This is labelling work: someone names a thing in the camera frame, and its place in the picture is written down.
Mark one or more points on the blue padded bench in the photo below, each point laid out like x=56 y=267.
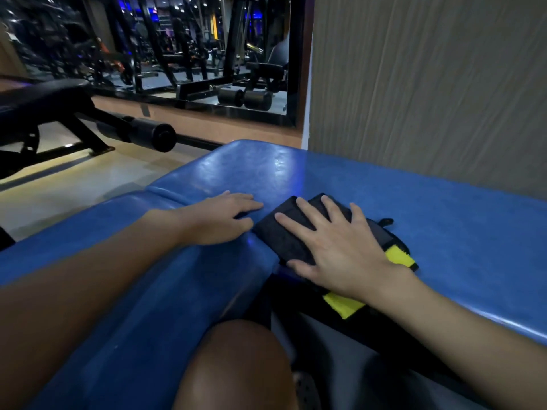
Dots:
x=149 y=294

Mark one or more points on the person's left forearm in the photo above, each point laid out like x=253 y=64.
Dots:
x=64 y=303

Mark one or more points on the black gym equipment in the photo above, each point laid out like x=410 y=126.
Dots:
x=192 y=59

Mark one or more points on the grey and yellow cleaning cloth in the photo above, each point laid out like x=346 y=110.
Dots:
x=278 y=239

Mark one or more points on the person's right hand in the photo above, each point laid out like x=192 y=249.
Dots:
x=346 y=260

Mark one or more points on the person's left hand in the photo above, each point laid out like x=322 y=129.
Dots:
x=209 y=224

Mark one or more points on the black foam roller pad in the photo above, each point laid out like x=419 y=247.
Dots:
x=154 y=134

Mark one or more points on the person's right forearm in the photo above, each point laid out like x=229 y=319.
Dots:
x=470 y=345

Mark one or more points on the person's bare knee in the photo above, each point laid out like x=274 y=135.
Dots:
x=235 y=371

